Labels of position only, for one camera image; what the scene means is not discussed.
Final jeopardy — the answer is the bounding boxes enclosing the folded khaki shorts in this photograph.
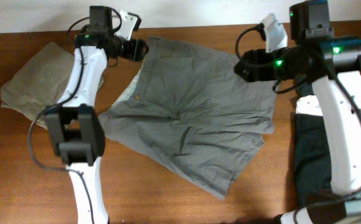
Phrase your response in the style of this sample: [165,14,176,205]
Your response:
[0,41,104,130]

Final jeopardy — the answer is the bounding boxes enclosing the dark green garment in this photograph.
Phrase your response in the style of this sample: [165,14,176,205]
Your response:
[292,71,361,224]

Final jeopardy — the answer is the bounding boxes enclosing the grey-green shorts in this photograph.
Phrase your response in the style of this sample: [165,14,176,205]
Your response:
[99,37,276,199]

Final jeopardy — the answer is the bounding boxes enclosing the white garment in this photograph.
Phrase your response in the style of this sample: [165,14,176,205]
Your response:
[296,95,323,116]

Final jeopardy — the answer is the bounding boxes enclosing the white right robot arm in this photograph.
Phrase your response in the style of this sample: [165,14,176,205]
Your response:
[234,1,361,223]

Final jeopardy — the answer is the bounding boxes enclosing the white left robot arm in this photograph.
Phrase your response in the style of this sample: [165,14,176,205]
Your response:
[44,6,149,223]

